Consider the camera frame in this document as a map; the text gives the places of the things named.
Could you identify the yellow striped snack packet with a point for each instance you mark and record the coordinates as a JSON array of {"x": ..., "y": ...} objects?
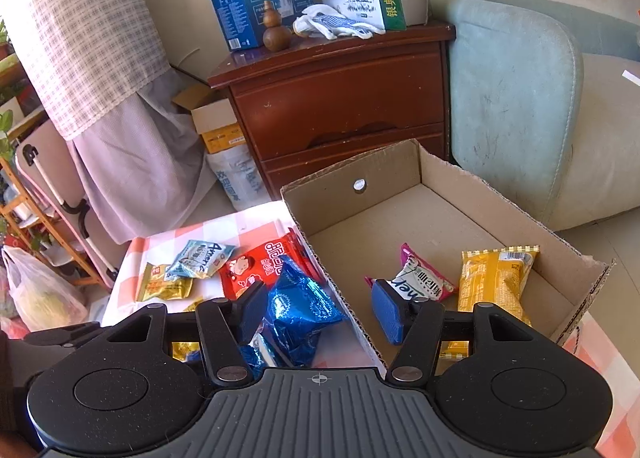
[{"x": 495, "y": 283}]

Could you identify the brown wooden gourd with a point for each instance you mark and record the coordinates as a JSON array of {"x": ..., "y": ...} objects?
[{"x": 276, "y": 31}]

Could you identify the pink white snack packet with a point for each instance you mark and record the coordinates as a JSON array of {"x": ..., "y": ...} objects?
[{"x": 425, "y": 278}]

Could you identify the light blue sofa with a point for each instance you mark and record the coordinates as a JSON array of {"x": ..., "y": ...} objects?
[{"x": 515, "y": 103}]

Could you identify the orange checked tablecloth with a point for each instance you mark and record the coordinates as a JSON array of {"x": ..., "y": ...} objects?
[{"x": 165, "y": 248}]

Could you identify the white printed sack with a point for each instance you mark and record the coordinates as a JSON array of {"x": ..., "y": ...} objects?
[{"x": 240, "y": 178}]

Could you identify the red cartoon snack packet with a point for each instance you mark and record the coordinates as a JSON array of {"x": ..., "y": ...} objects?
[{"x": 250, "y": 268}]

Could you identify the small open cardboard box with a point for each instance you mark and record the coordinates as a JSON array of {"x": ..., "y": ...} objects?
[{"x": 215, "y": 118}]

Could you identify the white work gloves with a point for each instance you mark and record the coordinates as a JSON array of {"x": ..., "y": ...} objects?
[{"x": 335, "y": 21}]

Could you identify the gold snack packet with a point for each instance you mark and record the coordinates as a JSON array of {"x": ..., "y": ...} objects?
[{"x": 162, "y": 283}]

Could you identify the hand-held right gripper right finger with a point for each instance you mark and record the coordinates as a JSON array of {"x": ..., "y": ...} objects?
[{"x": 387, "y": 310}]

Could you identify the wooden rack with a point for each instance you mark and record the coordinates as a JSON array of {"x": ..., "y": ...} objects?
[{"x": 30, "y": 233}]

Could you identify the pink folding chair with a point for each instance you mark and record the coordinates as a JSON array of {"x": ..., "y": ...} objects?
[{"x": 55, "y": 173}]

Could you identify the brown wooden nightstand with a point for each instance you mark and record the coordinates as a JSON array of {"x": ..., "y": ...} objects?
[{"x": 340, "y": 103}]

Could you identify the white plastic bag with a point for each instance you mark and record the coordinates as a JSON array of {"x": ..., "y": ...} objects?
[{"x": 40, "y": 293}]

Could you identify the small light blue snack packet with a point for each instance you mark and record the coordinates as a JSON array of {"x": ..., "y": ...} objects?
[{"x": 200, "y": 258}]

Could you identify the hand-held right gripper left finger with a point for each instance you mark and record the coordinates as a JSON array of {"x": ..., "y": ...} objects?
[{"x": 252, "y": 310}]

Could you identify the plaid fabric cover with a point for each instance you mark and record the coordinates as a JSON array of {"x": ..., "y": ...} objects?
[{"x": 85, "y": 23}]

